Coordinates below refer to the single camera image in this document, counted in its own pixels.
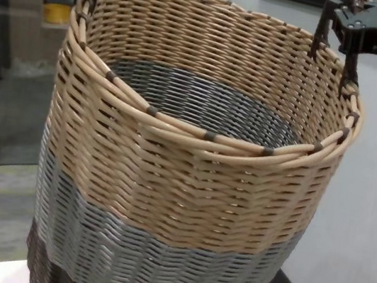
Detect tan grey woven laundry basket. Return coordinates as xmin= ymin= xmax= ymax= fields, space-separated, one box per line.
xmin=18 ymin=0 xmax=377 ymax=283

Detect yellow round container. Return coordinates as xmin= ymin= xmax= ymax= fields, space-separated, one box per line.
xmin=41 ymin=1 xmax=71 ymax=26

